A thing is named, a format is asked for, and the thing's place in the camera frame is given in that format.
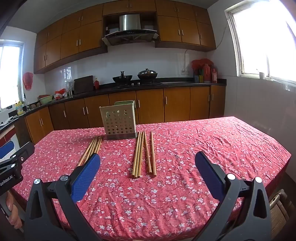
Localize beige perforated utensil holder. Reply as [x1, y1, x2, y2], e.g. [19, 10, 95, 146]
[99, 100, 138, 140]

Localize black kitchen countertop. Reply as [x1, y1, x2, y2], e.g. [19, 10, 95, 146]
[0, 79, 227, 130]

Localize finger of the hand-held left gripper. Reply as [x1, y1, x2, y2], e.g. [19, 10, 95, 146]
[0, 141, 35, 173]
[0, 141, 15, 160]

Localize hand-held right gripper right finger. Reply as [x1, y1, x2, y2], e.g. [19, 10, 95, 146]
[195, 151, 272, 241]

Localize black wok with handle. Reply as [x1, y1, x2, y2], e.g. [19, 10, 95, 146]
[112, 71, 133, 85]

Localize large bright window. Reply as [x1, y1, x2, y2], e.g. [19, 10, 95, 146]
[224, 0, 296, 84]

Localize steel range hood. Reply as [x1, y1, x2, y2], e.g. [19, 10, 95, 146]
[102, 14, 160, 46]

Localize red bag on counter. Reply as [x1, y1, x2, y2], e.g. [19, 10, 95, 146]
[192, 58, 213, 70]

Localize red floral tablecloth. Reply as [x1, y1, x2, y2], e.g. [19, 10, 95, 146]
[11, 116, 292, 241]

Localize person's left hand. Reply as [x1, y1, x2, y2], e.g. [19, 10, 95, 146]
[5, 191, 23, 229]

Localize reddish wooden chopstick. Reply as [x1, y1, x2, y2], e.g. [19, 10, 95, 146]
[144, 130, 152, 174]
[150, 130, 157, 177]

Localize black wok with lid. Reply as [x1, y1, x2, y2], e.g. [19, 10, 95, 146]
[137, 68, 158, 82]

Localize wooden lower kitchen cabinets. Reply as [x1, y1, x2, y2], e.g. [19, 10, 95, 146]
[14, 85, 226, 144]

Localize black gas stove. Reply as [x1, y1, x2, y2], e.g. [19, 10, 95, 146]
[112, 81, 162, 90]

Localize dark cutting board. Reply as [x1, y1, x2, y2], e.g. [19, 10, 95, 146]
[74, 75, 94, 94]

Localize small side window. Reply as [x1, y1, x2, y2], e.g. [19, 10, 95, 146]
[0, 39, 25, 112]

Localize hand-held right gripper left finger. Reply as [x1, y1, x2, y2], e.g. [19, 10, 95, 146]
[24, 153, 101, 241]

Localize tall red bottle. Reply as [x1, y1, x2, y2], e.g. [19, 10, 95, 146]
[203, 64, 211, 83]

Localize green basin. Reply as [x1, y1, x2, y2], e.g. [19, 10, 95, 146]
[38, 95, 53, 105]

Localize hanging red plastic bag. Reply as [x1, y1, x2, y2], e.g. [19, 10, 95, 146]
[23, 72, 34, 91]

